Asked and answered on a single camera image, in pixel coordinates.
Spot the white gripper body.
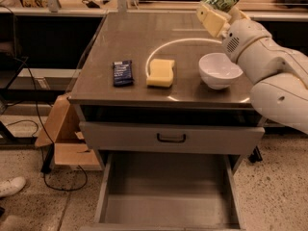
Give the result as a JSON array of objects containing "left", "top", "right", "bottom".
[{"left": 222, "top": 19, "right": 272, "bottom": 64}]

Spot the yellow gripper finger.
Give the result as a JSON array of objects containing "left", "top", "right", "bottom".
[
  {"left": 196, "top": 3, "right": 231, "bottom": 38},
  {"left": 228, "top": 7, "right": 249, "bottom": 24}
]

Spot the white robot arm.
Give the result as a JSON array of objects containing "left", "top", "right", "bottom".
[{"left": 196, "top": 3, "right": 308, "bottom": 134}]

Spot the grey drawer cabinet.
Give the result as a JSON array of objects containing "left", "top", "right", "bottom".
[{"left": 68, "top": 12, "right": 275, "bottom": 175}]

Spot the grey upper drawer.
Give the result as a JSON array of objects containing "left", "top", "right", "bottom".
[{"left": 80, "top": 121, "right": 265, "bottom": 155}]

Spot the open grey middle drawer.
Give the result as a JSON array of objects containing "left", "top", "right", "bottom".
[{"left": 78, "top": 152, "right": 245, "bottom": 231}]

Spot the white bowl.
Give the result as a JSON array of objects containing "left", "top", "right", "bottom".
[{"left": 198, "top": 53, "right": 244, "bottom": 90}]

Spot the yellow sponge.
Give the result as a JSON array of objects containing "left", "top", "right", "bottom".
[{"left": 146, "top": 59, "right": 175, "bottom": 88}]

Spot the dark blue snack bar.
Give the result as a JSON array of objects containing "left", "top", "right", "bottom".
[{"left": 113, "top": 60, "right": 134, "bottom": 87}]

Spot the brown cardboard box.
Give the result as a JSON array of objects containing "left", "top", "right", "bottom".
[{"left": 35, "top": 94, "right": 102, "bottom": 173}]

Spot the dark side shelf unit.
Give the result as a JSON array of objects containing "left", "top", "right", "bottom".
[{"left": 0, "top": 41, "right": 81, "bottom": 146}]

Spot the white shoe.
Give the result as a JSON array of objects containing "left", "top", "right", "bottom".
[{"left": 0, "top": 176, "right": 26, "bottom": 197}]

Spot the black drawer handle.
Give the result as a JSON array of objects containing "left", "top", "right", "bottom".
[{"left": 156, "top": 133, "right": 187, "bottom": 143}]

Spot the black floor cable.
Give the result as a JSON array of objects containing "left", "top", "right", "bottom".
[{"left": 0, "top": 4, "right": 89, "bottom": 193}]

